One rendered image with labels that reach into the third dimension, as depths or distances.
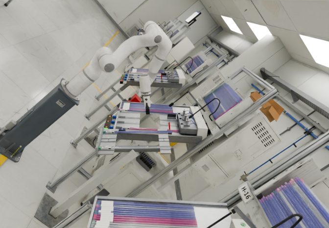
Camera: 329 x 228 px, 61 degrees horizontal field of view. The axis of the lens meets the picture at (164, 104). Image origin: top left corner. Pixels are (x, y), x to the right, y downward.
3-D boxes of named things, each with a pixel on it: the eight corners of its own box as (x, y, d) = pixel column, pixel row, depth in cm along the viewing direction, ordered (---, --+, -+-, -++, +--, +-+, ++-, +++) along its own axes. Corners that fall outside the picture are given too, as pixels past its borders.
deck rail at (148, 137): (112, 139, 220) (112, 132, 217) (112, 138, 221) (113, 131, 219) (201, 143, 225) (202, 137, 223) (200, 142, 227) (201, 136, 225)
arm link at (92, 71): (83, 75, 196) (108, 53, 191) (80, 61, 209) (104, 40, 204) (95, 84, 204) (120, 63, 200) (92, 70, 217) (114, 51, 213)
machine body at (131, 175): (76, 206, 241) (130, 165, 229) (91, 161, 306) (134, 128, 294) (127, 247, 261) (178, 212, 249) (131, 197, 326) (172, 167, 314)
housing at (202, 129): (196, 143, 227) (198, 128, 222) (188, 119, 273) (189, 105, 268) (205, 144, 228) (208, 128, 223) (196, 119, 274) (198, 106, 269)
